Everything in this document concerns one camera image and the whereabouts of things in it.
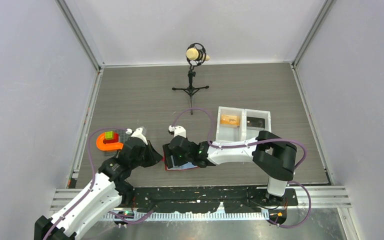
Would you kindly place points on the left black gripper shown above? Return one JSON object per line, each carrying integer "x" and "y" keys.
{"x": 154, "y": 156}

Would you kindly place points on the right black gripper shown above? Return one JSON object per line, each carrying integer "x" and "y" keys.
{"x": 168, "y": 153}

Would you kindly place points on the red card holder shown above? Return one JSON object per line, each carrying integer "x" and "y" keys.
{"x": 182, "y": 166}

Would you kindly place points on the orange credit card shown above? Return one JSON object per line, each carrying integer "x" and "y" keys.
{"x": 230, "y": 120}

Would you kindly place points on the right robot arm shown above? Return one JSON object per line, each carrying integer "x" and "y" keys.
{"x": 272, "y": 154}

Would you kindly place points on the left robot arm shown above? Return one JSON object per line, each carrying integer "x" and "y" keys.
{"x": 107, "y": 190}

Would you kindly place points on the black credit card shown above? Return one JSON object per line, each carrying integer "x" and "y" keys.
{"x": 255, "y": 122}

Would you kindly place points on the grey studded baseplate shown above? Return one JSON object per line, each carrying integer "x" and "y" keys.
{"x": 123, "y": 138}

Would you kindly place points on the red toy block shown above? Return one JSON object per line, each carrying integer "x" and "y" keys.
{"x": 115, "y": 140}

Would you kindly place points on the orange curved plastic piece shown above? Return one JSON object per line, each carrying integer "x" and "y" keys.
{"x": 108, "y": 147}

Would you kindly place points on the green toy block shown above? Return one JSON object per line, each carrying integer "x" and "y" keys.
{"x": 109, "y": 135}

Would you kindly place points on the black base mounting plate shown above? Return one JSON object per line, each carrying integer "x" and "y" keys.
{"x": 207, "y": 199}

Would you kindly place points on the black microphone tripod stand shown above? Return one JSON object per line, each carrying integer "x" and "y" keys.
{"x": 190, "y": 90}

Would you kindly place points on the white two-compartment tray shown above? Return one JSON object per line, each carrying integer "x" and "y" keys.
{"x": 225, "y": 133}

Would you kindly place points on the beige microphone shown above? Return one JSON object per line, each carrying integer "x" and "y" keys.
{"x": 198, "y": 55}

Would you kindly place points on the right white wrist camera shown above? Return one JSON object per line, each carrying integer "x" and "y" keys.
{"x": 177, "y": 131}

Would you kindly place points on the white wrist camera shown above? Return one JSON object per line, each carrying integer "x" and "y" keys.
{"x": 139, "y": 133}
{"x": 177, "y": 131}

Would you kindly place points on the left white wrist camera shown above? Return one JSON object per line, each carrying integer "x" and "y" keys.
{"x": 139, "y": 133}

